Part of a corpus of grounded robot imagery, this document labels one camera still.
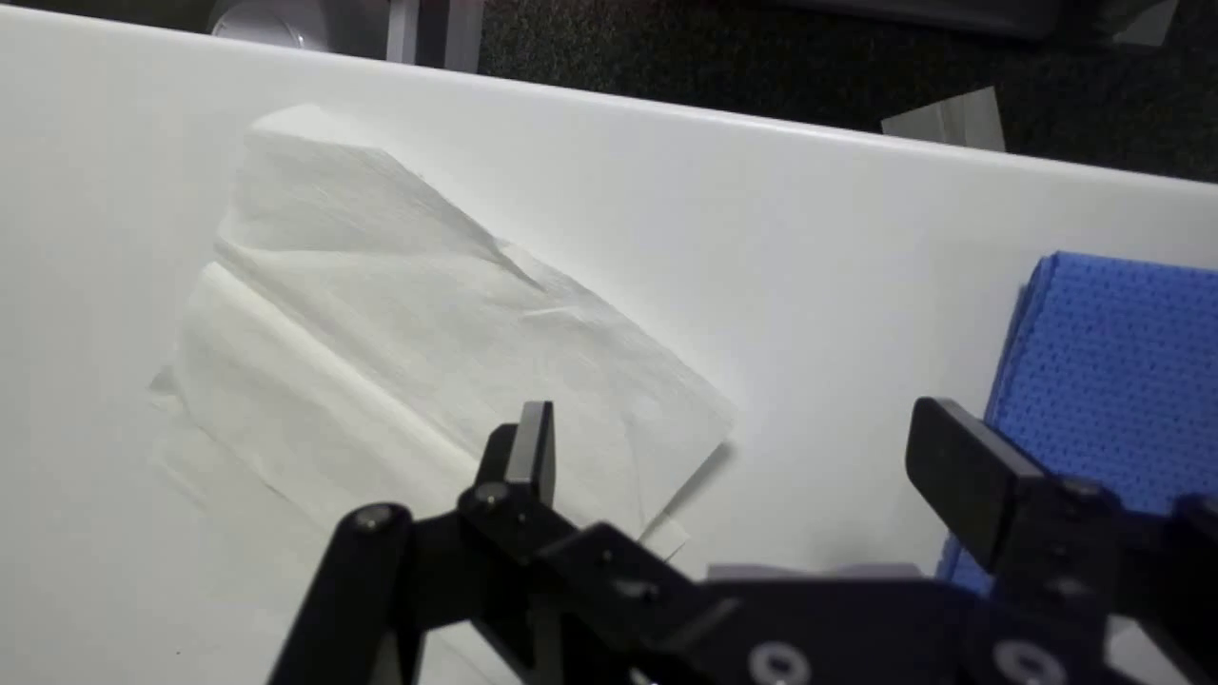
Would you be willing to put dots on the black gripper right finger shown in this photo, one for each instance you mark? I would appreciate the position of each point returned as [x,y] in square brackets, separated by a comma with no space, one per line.
[983,490]

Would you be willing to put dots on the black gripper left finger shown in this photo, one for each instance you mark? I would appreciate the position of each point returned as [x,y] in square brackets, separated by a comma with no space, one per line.
[519,467]

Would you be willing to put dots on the blue placemat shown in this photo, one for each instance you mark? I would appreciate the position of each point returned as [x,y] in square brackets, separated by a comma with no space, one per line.
[1114,376]

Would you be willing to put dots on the white paper tag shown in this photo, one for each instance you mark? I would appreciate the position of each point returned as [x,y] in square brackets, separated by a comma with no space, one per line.
[970,120]

